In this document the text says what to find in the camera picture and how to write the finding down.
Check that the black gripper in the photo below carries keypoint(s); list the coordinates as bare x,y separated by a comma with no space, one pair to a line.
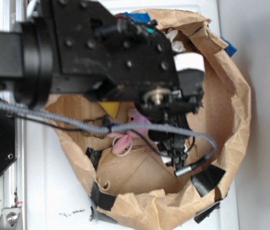
110,58

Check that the aluminium rail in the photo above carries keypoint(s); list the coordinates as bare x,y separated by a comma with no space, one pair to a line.
14,185

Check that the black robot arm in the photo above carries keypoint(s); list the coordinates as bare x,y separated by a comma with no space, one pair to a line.
27,62

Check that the yellow sponge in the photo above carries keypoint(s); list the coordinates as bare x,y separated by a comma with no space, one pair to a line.
111,108

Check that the metal corner bracket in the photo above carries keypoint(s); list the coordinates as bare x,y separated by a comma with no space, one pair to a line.
11,219

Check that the brown paper bag bin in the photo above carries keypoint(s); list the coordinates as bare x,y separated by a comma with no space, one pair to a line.
147,195

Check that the crumpled white paper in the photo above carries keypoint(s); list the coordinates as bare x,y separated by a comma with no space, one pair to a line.
177,46

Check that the white plastic tray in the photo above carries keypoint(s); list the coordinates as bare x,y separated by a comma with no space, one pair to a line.
55,199

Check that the brown rock lump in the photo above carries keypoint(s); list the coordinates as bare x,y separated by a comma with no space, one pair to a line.
98,122

